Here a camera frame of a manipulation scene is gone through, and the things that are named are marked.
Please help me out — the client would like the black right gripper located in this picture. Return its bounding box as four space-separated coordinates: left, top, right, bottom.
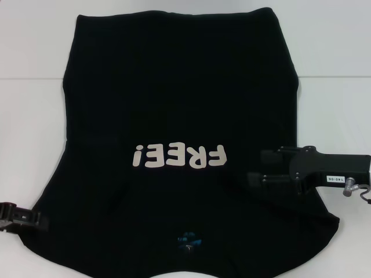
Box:
245 146 371 194

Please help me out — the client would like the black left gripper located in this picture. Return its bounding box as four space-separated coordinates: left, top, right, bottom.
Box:
0 210 49 233

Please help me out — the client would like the black shirt with FREE print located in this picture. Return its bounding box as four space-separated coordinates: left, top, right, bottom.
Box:
24 7 343 278

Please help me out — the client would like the right arm cable with plug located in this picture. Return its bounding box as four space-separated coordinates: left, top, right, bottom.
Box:
343 175 371 205

